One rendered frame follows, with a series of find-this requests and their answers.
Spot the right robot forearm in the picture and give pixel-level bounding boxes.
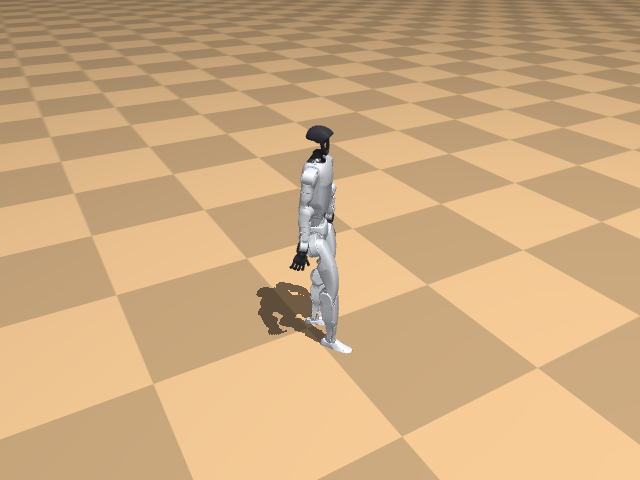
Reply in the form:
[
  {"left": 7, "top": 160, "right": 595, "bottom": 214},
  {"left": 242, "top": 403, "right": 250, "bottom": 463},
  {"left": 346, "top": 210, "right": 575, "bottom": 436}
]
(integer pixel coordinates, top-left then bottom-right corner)
[{"left": 298, "top": 209, "right": 311, "bottom": 252}]

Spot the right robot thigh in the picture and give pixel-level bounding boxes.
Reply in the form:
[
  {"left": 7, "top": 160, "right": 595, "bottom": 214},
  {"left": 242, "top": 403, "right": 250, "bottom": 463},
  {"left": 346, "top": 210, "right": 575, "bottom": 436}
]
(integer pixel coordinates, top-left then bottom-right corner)
[{"left": 307, "top": 234, "right": 339, "bottom": 302}]

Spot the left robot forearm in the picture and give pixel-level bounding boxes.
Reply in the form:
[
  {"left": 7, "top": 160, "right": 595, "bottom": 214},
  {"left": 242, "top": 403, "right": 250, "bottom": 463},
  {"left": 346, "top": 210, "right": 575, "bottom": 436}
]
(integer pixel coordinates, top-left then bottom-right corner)
[{"left": 325, "top": 194, "right": 335, "bottom": 220}]

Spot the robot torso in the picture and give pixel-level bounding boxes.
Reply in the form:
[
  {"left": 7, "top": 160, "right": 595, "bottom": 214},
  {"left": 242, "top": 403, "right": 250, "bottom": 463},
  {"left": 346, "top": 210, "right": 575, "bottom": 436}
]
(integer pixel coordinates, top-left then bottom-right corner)
[{"left": 302, "top": 155, "right": 333, "bottom": 240}]

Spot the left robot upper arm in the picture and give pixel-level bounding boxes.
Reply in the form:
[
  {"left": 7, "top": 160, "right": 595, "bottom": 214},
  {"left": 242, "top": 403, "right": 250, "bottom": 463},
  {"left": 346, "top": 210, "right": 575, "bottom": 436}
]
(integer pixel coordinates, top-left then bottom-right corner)
[{"left": 324, "top": 155, "right": 336, "bottom": 197}]

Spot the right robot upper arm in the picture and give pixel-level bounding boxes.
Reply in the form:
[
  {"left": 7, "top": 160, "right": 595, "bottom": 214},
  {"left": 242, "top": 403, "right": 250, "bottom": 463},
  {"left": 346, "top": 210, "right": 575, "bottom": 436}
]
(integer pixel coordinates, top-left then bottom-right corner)
[{"left": 299, "top": 168, "right": 318, "bottom": 218}]

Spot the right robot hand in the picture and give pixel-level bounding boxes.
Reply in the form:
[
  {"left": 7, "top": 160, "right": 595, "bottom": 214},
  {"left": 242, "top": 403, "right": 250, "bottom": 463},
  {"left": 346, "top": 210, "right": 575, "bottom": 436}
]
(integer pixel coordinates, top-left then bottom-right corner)
[{"left": 289, "top": 243, "right": 310, "bottom": 271}]

